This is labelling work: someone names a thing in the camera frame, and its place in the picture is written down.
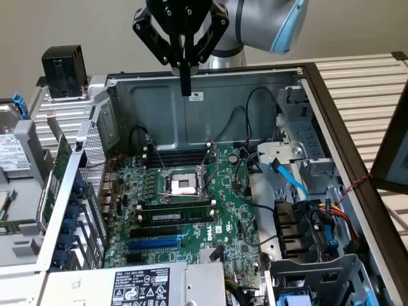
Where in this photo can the black plastic bracket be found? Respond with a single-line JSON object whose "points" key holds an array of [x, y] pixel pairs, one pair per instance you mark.
{"points": [[290, 229]]}

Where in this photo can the silver hard disk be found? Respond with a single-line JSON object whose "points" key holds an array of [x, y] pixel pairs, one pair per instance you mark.
{"points": [[12, 150]]}

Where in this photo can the grey open PC case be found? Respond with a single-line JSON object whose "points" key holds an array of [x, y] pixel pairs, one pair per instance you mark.
{"points": [[159, 111]]}

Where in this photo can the CPU chip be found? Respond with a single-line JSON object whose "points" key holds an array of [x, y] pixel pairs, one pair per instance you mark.
{"points": [[4, 205]]}

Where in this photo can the short black expansion slot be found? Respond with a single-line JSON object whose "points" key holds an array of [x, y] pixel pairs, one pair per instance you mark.
{"points": [[134, 258]]}

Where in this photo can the metal socket cover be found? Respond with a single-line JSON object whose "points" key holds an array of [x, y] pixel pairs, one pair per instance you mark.
{"points": [[210, 162]]}

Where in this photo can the black CPU cooler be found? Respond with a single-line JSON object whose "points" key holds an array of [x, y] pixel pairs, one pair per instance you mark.
{"points": [[63, 70]]}

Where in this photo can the thin metal locking lever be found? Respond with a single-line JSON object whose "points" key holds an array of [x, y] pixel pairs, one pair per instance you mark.
{"points": [[156, 153]]}

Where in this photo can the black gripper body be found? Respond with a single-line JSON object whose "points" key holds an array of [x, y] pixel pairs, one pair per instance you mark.
{"points": [[180, 16]]}

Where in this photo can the long black expansion slot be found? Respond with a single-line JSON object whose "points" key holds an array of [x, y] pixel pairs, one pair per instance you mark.
{"points": [[153, 231]]}

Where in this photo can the silver coin battery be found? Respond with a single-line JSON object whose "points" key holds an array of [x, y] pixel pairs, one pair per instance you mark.
{"points": [[233, 158]]}

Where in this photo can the silver chipset heat sink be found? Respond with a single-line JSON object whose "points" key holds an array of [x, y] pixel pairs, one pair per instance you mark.
{"points": [[208, 255]]}

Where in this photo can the green RAM stick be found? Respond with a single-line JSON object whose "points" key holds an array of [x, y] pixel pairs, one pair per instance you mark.
{"points": [[16, 224]]}

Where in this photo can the grey parts rack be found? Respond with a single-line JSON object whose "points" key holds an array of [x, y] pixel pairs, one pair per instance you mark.
{"points": [[22, 204]]}

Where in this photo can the blue expansion slot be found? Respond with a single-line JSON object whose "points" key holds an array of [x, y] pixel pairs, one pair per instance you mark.
{"points": [[153, 244]]}

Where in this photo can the grey disk bay cage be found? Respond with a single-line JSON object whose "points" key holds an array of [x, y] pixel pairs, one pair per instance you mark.
{"points": [[334, 274]]}

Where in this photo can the blue plastic clip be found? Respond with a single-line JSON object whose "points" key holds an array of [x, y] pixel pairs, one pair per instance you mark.
{"points": [[331, 239]]}

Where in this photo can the grey power supply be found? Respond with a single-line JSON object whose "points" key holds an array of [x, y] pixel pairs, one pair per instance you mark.
{"points": [[95, 287]]}

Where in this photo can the black framed monitor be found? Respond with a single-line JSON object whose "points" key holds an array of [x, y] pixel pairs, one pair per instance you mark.
{"points": [[385, 153]]}

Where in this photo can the CPU socket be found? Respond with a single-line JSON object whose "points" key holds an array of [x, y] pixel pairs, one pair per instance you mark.
{"points": [[183, 185]]}

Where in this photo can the metal disk bay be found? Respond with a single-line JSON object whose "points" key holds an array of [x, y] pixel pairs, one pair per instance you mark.
{"points": [[306, 134]]}

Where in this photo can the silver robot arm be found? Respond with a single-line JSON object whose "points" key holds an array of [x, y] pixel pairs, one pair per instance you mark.
{"points": [[255, 25]]}

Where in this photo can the green motherboard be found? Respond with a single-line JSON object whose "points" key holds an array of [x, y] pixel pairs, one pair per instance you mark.
{"points": [[229, 191]]}

